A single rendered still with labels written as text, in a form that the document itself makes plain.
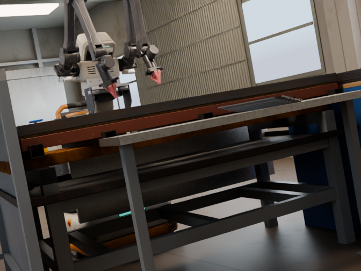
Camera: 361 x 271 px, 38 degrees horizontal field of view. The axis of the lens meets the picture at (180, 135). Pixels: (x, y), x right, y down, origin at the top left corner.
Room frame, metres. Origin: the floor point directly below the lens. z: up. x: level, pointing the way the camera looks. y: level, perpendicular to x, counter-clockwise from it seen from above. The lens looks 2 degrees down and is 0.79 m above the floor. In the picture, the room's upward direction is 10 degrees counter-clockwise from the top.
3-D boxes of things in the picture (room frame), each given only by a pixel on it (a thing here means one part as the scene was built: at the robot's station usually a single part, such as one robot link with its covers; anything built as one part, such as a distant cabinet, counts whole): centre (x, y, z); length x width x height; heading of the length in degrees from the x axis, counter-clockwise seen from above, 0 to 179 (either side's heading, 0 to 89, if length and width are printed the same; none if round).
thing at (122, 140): (2.14, -0.28, 0.74); 1.20 x 0.26 x 0.03; 115
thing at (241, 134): (3.09, 0.04, 0.48); 1.30 x 0.04 x 0.35; 115
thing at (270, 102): (2.21, -0.42, 0.77); 0.45 x 0.20 x 0.04; 115
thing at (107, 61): (2.71, 0.32, 1.14); 0.12 x 0.09 x 0.12; 34
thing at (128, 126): (2.31, -0.09, 0.79); 1.56 x 0.09 x 0.06; 115
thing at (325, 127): (2.60, -0.74, 0.34); 0.06 x 0.06 x 0.68; 25
